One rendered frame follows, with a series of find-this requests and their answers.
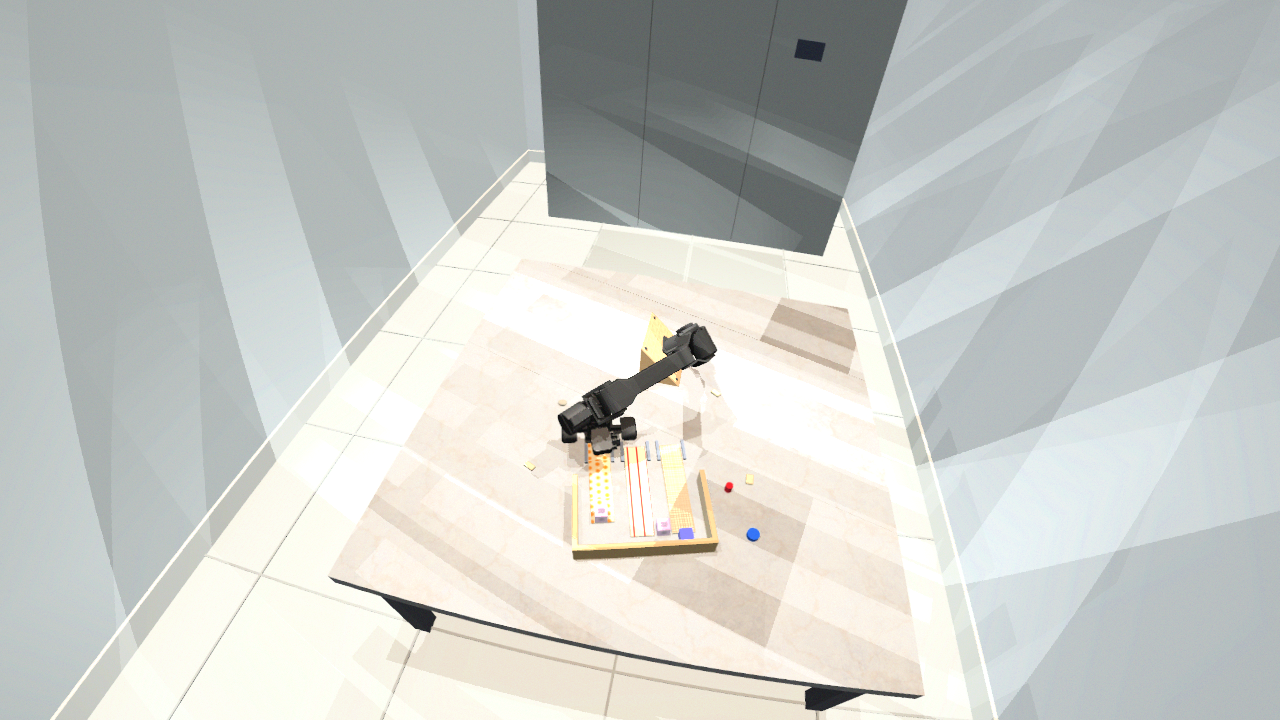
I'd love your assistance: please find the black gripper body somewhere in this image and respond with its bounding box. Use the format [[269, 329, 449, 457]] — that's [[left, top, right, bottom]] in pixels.
[[562, 416, 637, 443]]

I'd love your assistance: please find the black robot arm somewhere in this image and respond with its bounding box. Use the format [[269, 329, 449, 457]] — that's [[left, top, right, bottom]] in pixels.
[[558, 322, 718, 455]]

